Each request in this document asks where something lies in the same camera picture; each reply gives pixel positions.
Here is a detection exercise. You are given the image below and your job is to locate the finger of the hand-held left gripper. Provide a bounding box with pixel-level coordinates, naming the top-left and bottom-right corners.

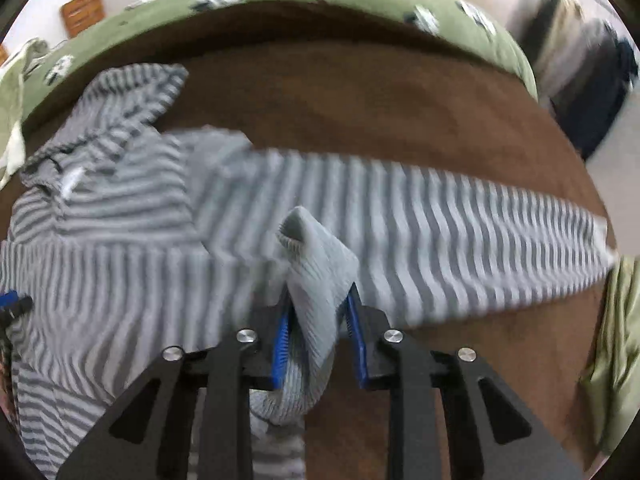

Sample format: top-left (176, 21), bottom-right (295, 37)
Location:
top-left (0, 290), bottom-right (34, 323)

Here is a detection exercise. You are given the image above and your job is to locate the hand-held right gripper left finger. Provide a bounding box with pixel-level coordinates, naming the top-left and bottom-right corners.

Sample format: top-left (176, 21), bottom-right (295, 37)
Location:
top-left (56, 291), bottom-right (301, 480)

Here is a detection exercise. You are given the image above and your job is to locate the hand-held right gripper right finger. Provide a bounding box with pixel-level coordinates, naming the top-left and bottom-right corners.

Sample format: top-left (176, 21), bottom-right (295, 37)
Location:
top-left (345, 284), bottom-right (587, 480)

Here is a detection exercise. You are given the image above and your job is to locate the grey striped hoodie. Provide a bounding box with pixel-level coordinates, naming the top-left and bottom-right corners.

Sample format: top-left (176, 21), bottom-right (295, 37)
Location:
top-left (0, 62), bottom-right (618, 480)

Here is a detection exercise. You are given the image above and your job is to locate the pale green cloth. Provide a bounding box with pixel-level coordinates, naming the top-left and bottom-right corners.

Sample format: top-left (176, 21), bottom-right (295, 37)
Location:
top-left (0, 37), bottom-right (63, 191)

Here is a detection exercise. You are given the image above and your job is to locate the brown blanket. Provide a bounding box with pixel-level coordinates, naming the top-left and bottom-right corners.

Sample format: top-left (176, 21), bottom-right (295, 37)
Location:
top-left (20, 40), bottom-right (621, 480)

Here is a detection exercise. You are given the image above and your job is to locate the olive cloth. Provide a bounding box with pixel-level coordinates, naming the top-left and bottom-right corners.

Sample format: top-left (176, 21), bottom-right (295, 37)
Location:
top-left (580, 257), bottom-right (640, 456)

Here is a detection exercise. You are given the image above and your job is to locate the orange cardboard box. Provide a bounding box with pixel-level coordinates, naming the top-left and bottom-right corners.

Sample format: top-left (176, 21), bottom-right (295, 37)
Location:
top-left (61, 0), bottom-right (106, 38)

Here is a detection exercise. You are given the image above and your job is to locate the dark navy hanging garment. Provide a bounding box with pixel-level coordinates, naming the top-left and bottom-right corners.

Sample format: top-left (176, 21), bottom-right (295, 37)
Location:
top-left (552, 37), bottom-right (640, 161)

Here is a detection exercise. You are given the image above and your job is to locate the beige hanging garment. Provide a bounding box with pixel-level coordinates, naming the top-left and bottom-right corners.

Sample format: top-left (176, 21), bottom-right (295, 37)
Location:
top-left (532, 0), bottom-right (583, 91)

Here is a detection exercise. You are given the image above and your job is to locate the light grey hanging garment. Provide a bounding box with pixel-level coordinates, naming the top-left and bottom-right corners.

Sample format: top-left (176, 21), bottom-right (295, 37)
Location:
top-left (507, 0), bottom-right (558, 61)

